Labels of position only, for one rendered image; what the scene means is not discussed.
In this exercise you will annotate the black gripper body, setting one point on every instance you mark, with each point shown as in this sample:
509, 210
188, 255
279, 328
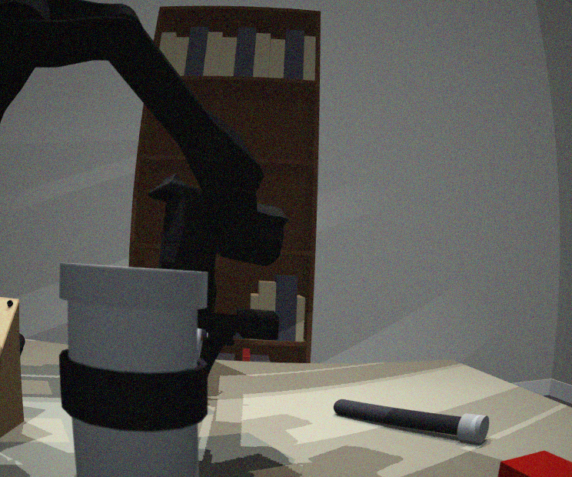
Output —
249, 323

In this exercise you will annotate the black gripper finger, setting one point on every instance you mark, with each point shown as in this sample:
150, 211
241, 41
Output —
210, 349

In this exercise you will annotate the black band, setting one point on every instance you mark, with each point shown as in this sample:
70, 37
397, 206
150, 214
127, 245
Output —
131, 401

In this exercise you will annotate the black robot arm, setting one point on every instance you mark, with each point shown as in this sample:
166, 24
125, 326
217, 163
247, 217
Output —
224, 215

